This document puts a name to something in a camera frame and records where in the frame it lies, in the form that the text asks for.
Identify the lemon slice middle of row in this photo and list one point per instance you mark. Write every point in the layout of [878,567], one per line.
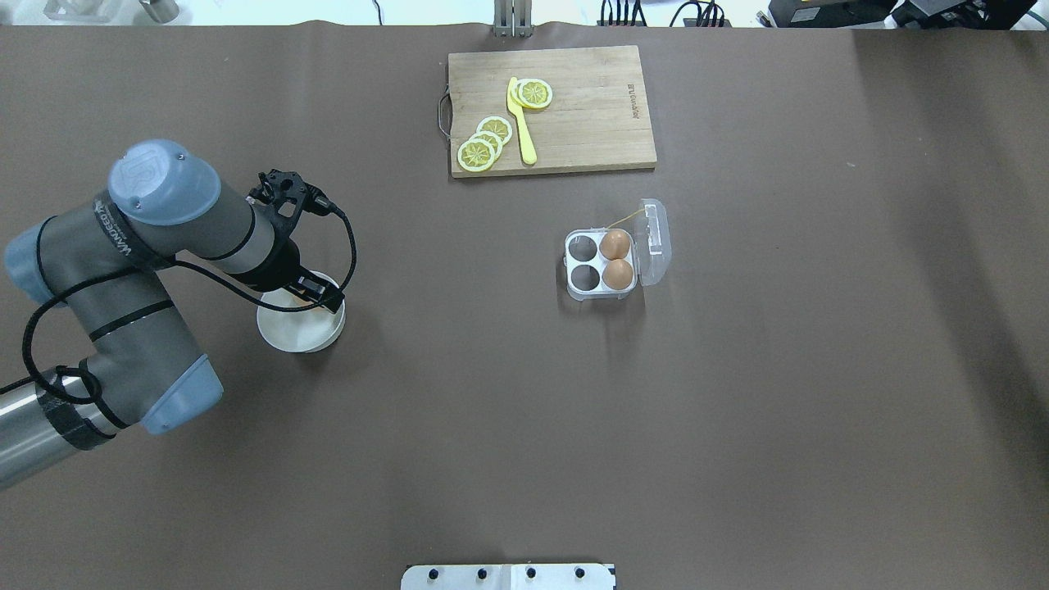
[492,139]

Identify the brown egg slot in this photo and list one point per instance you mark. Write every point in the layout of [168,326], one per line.
[615,243]
[618,274]

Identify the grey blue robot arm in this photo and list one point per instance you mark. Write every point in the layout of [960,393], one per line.
[106,348]

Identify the clear plastic egg box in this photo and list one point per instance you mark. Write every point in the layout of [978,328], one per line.
[650,256]

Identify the wooden cutting board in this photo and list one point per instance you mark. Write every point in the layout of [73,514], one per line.
[598,120]

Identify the metal camera stand post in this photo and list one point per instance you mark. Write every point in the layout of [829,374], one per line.
[513,19]

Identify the lemon slice end of row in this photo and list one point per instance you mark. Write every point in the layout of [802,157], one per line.
[497,125]

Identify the yellow plastic knife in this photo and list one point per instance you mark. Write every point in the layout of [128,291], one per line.
[528,153]

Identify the lemon slice under single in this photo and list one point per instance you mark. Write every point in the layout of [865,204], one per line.
[515,94]

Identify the white bowl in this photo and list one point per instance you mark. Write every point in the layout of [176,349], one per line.
[309,331]

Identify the brown egg front slot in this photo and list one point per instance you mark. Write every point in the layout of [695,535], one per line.
[615,243]

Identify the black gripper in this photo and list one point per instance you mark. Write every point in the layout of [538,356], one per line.
[283,270]

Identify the brown egg rear slot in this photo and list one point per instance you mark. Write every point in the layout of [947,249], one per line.
[618,274]

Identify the lemon slice of row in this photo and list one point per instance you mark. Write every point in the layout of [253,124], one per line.
[492,139]
[477,155]

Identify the lemon slice upper single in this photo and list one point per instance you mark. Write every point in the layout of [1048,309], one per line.
[534,93]

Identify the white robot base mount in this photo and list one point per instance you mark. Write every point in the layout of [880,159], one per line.
[511,576]

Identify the lemon slice top of row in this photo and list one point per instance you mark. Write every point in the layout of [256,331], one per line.
[477,155]

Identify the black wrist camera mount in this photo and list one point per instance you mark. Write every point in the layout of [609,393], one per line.
[282,198]

